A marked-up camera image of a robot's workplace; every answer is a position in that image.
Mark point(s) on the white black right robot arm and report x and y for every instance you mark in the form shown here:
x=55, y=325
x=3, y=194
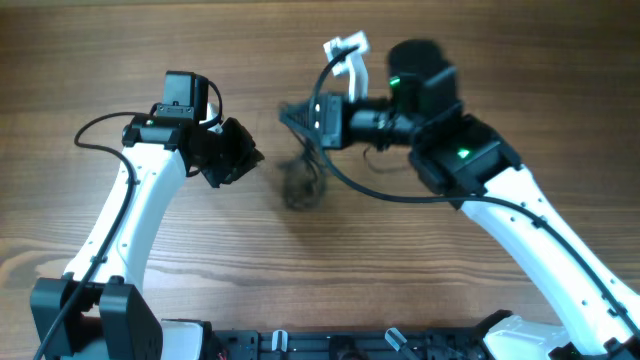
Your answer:
x=467, y=164

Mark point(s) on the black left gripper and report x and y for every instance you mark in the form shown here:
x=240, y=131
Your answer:
x=232, y=153

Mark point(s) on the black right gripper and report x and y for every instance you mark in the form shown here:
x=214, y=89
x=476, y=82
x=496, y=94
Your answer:
x=330, y=120

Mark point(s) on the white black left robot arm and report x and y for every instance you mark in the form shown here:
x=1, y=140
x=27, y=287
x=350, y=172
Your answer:
x=96, y=309

